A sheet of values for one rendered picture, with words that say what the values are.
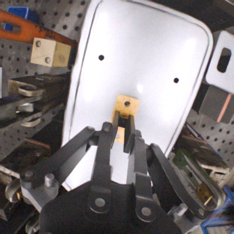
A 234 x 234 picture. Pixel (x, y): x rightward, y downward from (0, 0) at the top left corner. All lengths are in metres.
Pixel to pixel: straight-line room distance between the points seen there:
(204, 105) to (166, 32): 0.16
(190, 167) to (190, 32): 0.24
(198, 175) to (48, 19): 0.67
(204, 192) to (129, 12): 0.31
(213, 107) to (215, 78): 0.07
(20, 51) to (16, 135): 0.41
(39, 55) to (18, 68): 0.50
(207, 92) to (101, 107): 0.20
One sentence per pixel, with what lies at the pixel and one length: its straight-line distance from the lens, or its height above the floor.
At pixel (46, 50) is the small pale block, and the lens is 0.20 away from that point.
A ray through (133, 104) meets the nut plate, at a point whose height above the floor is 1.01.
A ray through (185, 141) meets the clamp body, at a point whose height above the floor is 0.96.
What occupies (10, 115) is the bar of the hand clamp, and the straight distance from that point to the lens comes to 0.21.
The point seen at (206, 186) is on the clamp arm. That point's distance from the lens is 0.27.
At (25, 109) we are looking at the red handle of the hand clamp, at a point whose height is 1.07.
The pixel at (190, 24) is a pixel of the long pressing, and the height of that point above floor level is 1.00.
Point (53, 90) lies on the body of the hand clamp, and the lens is 0.27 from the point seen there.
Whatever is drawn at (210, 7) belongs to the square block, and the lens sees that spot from 0.32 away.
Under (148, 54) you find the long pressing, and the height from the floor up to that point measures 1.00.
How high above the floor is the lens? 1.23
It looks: 70 degrees down
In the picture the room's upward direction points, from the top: 170 degrees counter-clockwise
